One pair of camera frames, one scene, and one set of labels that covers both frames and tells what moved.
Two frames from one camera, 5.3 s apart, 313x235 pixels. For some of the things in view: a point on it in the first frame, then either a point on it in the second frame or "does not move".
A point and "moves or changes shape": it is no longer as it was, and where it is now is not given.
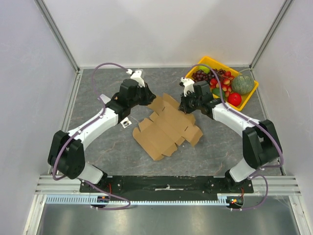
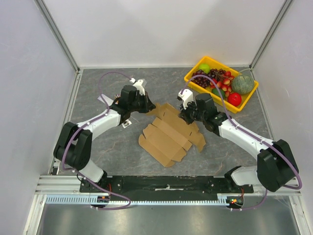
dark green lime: (216, 91) does not move
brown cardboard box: (166, 127) moves or changes shape
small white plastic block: (125, 122) does not move
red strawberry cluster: (226, 81) does not move
